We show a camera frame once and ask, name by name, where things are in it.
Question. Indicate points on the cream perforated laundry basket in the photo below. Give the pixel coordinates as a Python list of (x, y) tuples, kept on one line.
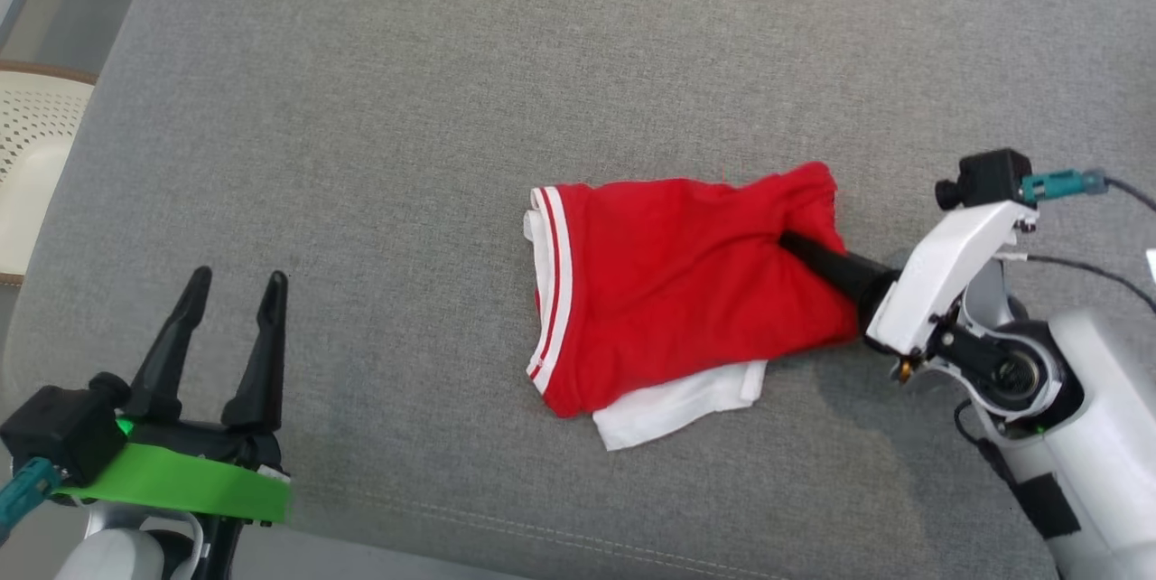
[(36, 164)]

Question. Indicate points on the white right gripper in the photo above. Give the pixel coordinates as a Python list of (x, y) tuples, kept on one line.
[(948, 259)]

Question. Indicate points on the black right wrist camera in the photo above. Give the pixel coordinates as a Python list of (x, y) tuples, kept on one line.
[(989, 175)]

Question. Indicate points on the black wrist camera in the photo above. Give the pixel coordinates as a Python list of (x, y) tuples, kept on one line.
[(989, 175), (63, 431)]

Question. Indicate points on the grey fabric sofa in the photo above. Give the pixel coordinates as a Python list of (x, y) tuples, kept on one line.
[(452, 110)]

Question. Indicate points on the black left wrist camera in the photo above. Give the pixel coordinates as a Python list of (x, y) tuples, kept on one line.
[(63, 431)]

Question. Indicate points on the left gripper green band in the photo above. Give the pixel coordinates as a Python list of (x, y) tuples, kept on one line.
[(199, 481)]

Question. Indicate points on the red shirt with white sleeves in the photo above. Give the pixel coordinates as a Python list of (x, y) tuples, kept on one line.
[(668, 291)]

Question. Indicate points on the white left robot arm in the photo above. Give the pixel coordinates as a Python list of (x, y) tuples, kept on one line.
[(108, 557)]

